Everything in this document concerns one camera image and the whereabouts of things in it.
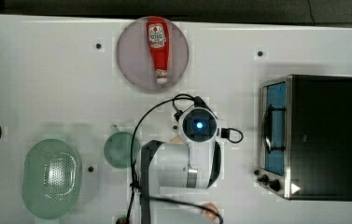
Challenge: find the peeled yellow toy banana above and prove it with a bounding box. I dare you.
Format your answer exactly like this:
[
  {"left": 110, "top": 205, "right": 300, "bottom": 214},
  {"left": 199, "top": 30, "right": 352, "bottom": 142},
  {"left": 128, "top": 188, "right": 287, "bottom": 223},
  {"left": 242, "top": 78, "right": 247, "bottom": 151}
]
[{"left": 170, "top": 135, "right": 182, "bottom": 144}]

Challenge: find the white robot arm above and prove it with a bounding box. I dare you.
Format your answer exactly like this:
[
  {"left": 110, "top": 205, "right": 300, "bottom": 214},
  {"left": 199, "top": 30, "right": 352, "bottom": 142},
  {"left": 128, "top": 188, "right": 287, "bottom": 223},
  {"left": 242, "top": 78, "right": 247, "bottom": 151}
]
[{"left": 140, "top": 106, "right": 226, "bottom": 190}]

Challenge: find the black and steel toaster oven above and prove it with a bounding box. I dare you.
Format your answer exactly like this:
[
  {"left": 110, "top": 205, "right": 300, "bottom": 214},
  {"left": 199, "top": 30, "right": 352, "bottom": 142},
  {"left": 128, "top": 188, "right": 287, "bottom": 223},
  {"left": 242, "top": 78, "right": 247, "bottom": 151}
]
[{"left": 255, "top": 75, "right": 352, "bottom": 202}]

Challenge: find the round grey plate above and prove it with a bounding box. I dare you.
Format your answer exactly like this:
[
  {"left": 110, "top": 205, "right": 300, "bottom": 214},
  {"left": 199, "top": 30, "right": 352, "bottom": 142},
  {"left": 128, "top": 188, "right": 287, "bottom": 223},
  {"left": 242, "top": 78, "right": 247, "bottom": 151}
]
[{"left": 116, "top": 16, "right": 189, "bottom": 91}]

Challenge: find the red ketchup bottle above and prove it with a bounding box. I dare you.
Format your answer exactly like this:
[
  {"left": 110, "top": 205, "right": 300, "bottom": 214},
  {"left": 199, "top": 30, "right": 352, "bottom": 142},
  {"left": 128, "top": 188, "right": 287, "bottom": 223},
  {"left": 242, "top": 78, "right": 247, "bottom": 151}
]
[{"left": 146, "top": 17, "right": 170, "bottom": 84}]

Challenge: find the orange slice toy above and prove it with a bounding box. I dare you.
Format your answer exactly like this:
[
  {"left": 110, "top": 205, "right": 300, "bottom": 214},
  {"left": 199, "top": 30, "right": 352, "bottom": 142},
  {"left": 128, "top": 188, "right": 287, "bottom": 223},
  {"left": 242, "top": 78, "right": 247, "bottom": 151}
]
[{"left": 201, "top": 203, "right": 219, "bottom": 221}]

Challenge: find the red strawberry toy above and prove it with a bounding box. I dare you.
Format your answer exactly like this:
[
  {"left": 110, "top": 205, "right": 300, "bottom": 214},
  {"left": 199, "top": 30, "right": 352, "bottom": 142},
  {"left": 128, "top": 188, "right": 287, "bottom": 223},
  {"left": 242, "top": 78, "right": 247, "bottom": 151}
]
[{"left": 116, "top": 217, "right": 129, "bottom": 224}]

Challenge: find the green colander bowl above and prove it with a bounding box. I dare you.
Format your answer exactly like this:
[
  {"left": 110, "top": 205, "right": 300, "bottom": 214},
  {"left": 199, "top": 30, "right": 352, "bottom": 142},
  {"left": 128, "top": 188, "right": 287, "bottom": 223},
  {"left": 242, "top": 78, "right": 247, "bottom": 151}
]
[{"left": 21, "top": 139, "right": 82, "bottom": 220}]

